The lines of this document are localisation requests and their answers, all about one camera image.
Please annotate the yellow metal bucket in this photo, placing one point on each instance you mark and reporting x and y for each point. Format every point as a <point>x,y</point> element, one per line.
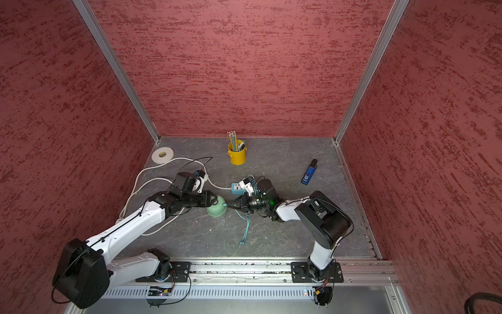
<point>237,158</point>

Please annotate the white tape roll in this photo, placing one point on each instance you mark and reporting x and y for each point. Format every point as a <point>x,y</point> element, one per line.
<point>162,155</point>

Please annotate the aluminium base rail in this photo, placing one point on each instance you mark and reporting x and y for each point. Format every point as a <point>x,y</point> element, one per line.
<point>260,279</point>

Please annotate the pencils bundle in bucket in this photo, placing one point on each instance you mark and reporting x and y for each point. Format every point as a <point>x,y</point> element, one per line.
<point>233,141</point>

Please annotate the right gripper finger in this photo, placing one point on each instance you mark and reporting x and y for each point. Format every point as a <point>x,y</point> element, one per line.
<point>240,213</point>
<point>240,202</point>

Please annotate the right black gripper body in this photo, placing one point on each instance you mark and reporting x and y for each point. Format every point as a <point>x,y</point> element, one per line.
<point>254,202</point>

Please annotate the teal power strip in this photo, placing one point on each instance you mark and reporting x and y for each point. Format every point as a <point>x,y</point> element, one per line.
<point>237,189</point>

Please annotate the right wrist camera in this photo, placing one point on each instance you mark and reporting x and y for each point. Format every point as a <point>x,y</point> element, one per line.
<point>248,185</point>

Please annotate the blue black handheld device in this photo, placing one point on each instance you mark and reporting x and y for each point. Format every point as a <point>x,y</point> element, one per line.
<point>309,172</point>

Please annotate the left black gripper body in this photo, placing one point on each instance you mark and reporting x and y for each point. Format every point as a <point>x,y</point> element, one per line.
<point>195,199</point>

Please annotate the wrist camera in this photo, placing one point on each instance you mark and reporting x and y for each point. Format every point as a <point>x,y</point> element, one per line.
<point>201,179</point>
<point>248,185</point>

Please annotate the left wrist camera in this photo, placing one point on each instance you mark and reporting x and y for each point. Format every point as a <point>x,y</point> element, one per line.
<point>201,179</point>

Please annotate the black marker in bucket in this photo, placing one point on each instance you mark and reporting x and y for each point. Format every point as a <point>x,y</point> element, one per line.
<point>241,145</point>

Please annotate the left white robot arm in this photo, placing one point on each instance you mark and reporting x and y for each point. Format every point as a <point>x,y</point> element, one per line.
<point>88,269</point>

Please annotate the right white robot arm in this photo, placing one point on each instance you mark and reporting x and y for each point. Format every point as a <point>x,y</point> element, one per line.
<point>326,222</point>

